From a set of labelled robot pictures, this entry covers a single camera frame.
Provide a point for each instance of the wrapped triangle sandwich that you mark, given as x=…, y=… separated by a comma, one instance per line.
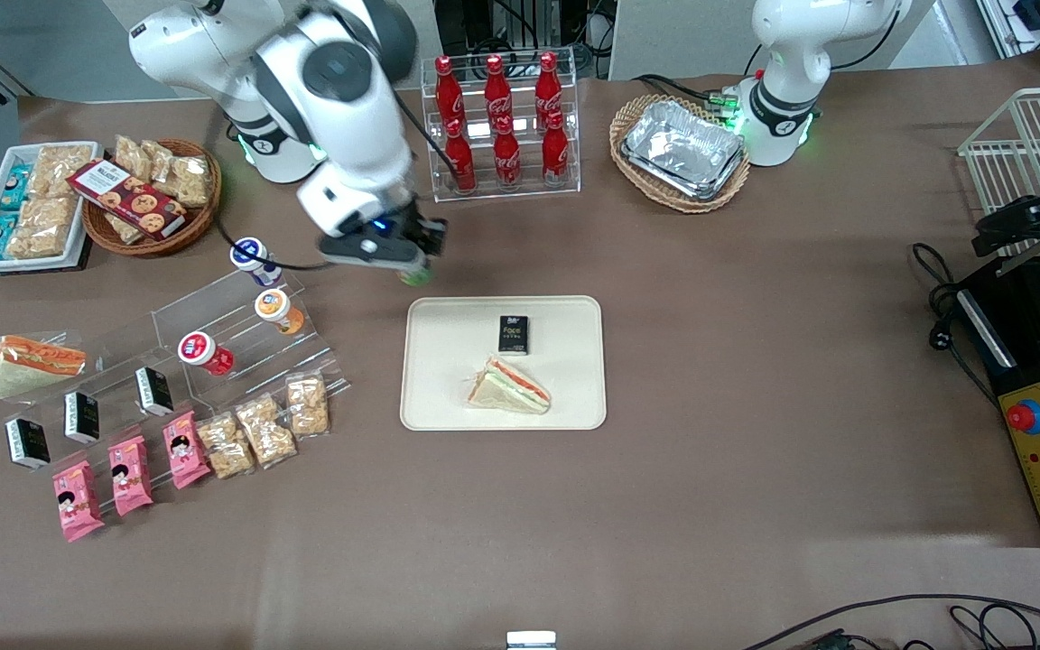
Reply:
x=32, y=366
x=506, y=388

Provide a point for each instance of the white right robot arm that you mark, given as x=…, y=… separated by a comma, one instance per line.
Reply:
x=339, y=108

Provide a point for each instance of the clear acrylic stepped stand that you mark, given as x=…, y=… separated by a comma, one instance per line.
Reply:
x=249, y=370

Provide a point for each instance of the clear snack bag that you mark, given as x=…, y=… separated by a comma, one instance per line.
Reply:
x=41, y=230
x=186, y=176
x=132, y=155
x=60, y=170

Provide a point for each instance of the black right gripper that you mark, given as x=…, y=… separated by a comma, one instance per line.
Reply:
x=418, y=230

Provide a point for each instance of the clear peanut brittle bag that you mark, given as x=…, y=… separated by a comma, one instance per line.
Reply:
x=265, y=431
x=308, y=405
x=226, y=446

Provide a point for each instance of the light wicker basket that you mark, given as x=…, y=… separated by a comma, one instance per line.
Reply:
x=642, y=185

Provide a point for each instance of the small silver block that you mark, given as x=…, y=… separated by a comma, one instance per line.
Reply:
x=531, y=641

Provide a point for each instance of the brown table cover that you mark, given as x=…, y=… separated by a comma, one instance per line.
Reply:
x=755, y=379

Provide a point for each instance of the teal snack packet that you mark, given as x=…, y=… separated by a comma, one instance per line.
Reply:
x=14, y=191
x=2, y=235

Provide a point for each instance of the orange gum bottle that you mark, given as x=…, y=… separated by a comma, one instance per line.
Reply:
x=276, y=310

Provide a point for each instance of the red gum bottle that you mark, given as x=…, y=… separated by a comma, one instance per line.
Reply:
x=202, y=352

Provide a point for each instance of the white rectangular bin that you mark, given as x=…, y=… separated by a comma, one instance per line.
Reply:
x=82, y=226

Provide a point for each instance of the blue gum bottle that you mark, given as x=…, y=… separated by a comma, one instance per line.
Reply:
x=254, y=259

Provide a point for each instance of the pink snack packet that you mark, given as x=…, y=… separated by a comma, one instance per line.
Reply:
x=131, y=476
x=186, y=450
x=78, y=501

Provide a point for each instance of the stacked foil trays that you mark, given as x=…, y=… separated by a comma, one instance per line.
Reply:
x=682, y=149

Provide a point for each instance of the red cookie box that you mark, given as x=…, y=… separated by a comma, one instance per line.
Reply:
x=127, y=199

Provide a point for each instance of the dark equipment rack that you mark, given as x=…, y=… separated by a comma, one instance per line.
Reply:
x=520, y=27

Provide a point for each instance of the clear acrylic bottle rack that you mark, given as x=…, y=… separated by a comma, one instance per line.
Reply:
x=502, y=194

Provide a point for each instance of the dark brown wicker basket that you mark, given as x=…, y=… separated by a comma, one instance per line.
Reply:
x=204, y=217

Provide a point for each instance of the cream plastic tray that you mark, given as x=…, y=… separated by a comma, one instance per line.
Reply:
x=448, y=379

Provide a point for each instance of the red cola bottle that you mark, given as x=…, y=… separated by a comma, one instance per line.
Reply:
x=506, y=158
x=459, y=162
x=496, y=90
x=548, y=88
x=555, y=153
x=448, y=90

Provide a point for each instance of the black gum box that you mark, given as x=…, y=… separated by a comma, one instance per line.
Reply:
x=154, y=392
x=81, y=417
x=27, y=443
x=514, y=335

